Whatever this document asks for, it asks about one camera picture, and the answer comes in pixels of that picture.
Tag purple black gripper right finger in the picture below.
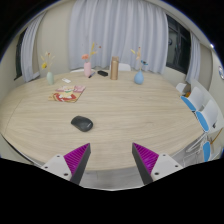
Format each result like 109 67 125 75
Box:
132 143 182 185

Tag dark window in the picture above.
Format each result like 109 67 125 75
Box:
166 16 191 74
14 29 26 81

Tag black computer mouse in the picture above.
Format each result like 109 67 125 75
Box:
71 116 93 132

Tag small white card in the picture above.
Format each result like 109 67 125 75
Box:
62 78 71 83

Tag white centre curtain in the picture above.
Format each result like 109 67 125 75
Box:
68 0 168 73

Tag white blue chair middle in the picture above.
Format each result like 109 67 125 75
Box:
195 100 218 133

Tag pink vase with orange flowers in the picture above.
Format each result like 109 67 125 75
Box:
81 42 101 77

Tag white blue chair near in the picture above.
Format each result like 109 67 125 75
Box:
202 141 211 162

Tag black case on table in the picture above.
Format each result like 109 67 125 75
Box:
98 70 108 77

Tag blue vase with dried flowers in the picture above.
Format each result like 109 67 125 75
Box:
131 48 147 85

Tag white curtain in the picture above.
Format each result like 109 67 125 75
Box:
68 0 168 73
21 13 44 82
185 33 201 83

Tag white blue chair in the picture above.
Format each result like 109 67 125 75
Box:
202 141 211 162
195 100 218 133
181 87 204 112

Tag green vase with yellow flowers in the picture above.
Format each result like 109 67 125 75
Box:
41 52 54 85

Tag tan cylindrical bottle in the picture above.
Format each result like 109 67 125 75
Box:
110 56 119 80

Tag white chair behind table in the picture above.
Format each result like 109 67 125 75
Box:
110 63 131 71

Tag white right curtain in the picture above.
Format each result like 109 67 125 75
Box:
185 33 201 83

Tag dark right window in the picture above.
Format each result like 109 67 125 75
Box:
166 16 191 74

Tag white blue chair far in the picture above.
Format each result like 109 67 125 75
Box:
181 87 204 112

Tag dark left window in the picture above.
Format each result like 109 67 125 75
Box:
14 29 26 81

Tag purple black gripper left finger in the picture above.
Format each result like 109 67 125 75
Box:
42 143 91 185

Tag white left curtain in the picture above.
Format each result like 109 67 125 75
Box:
21 13 44 82

